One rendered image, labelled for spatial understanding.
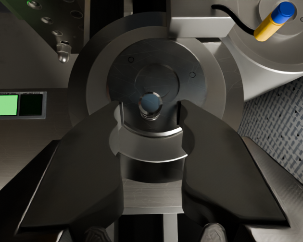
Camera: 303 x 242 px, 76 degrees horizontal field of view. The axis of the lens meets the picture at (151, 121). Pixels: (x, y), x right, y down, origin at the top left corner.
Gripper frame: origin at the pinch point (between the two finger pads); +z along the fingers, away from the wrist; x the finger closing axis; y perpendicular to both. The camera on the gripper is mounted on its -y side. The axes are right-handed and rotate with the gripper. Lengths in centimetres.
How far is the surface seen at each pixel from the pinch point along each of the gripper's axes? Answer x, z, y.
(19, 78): -108, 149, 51
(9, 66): -116, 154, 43
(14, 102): -34, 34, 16
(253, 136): 18.2, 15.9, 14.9
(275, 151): 18.1, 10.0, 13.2
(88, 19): -5.3, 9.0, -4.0
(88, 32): -5.3, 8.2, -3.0
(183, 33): 2.8, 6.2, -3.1
